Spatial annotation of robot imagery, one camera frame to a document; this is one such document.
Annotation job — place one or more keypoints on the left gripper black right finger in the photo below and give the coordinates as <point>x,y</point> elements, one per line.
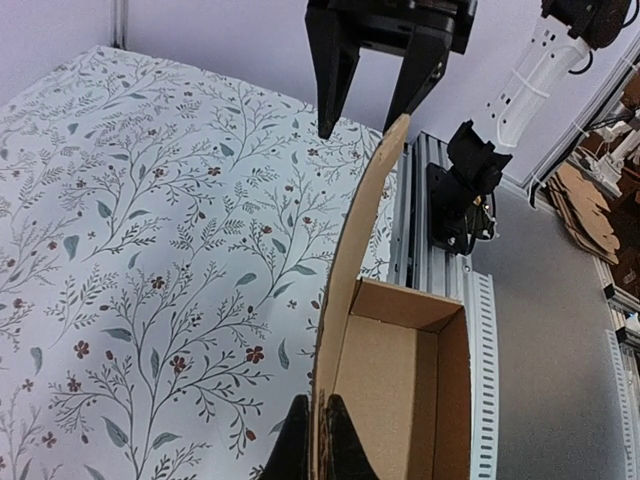
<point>347,459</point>

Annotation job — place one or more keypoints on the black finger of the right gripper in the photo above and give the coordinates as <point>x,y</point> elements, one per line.
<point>423,66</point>
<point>334,40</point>

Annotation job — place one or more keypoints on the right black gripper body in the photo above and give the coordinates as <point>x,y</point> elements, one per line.
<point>387,26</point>

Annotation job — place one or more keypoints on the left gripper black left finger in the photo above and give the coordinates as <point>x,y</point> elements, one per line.
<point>289,457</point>

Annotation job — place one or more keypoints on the brown cardboard box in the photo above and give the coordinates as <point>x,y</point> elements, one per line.
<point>398,357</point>

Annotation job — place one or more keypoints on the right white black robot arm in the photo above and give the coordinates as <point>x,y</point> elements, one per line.
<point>566,33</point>

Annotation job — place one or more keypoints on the stack of flat cardboard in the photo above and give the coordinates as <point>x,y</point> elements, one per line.
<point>583,210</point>

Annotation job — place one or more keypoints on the floral patterned table mat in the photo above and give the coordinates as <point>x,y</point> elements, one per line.
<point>166,236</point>

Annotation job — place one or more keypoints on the left aluminium frame post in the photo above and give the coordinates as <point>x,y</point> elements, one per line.
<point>119,21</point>

